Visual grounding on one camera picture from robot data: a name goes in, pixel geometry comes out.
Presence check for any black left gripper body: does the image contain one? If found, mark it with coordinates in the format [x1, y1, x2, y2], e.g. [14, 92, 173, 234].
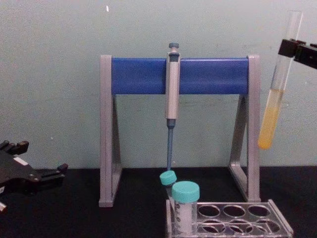
[0, 150, 42, 197]

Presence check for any glass test tube yellow liquid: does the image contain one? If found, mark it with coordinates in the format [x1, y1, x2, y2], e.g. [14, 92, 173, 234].
[258, 10, 304, 150]

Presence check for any black table cloth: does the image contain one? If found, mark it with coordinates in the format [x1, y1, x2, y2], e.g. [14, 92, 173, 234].
[0, 166, 317, 238]

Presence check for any grey pipette stand blue bar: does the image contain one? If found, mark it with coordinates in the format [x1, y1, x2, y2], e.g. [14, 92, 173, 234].
[98, 54, 262, 208]

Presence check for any small tube with teal cap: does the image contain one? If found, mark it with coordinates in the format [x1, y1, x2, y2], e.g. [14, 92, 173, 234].
[159, 170, 178, 196]

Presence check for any grey blue pipette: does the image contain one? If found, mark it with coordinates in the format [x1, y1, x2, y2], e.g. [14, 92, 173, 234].
[164, 42, 181, 174]

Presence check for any clear tube with teal cap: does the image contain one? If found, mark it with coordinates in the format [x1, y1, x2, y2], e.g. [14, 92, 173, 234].
[171, 181, 201, 234]

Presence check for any clear plastic tube rack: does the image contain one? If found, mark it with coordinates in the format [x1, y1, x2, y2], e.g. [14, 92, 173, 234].
[165, 192, 294, 238]

